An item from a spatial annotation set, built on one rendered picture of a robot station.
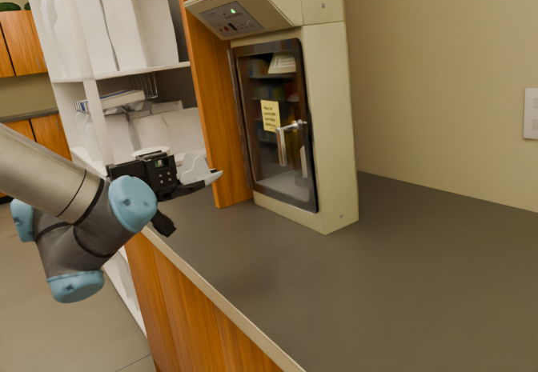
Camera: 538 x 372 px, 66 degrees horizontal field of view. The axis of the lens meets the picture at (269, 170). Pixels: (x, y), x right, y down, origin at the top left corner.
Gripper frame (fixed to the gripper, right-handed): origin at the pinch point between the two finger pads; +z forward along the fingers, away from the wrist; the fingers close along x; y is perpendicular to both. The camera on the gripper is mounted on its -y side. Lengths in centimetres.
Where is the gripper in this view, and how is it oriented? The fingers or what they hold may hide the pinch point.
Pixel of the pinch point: (214, 176)
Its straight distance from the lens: 85.7
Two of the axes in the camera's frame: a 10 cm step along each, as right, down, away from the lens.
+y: -1.2, -9.5, -2.8
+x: -5.5, -1.7, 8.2
